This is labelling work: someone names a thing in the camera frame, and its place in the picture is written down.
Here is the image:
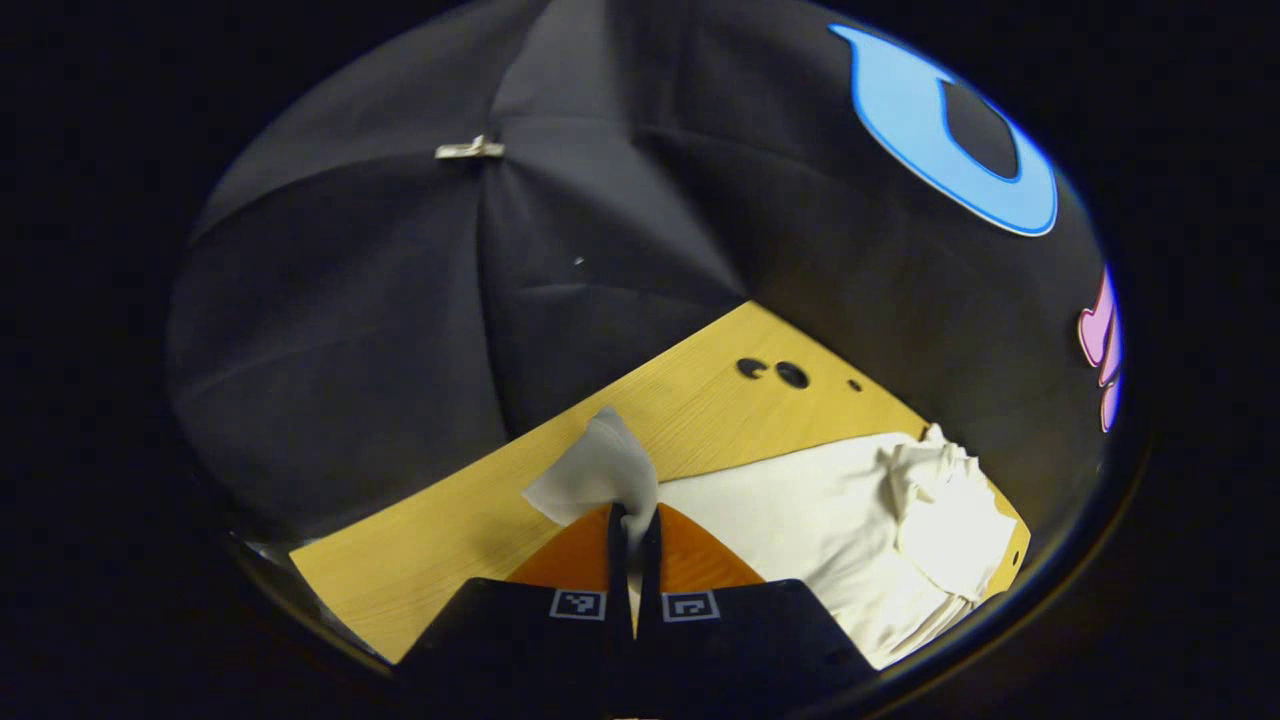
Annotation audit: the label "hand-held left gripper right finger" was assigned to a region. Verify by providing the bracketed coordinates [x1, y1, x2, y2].
[637, 503, 879, 716]

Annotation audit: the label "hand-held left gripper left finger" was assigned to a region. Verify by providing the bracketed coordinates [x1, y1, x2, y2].
[395, 502, 633, 716]

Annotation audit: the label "cream white sweatshirt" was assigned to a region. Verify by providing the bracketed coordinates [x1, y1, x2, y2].
[522, 407, 1019, 669]

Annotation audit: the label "black backdrop cloth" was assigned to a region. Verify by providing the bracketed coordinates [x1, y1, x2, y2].
[165, 0, 1126, 546]

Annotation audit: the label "white cloth clip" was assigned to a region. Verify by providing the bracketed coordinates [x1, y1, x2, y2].
[435, 135, 506, 161]

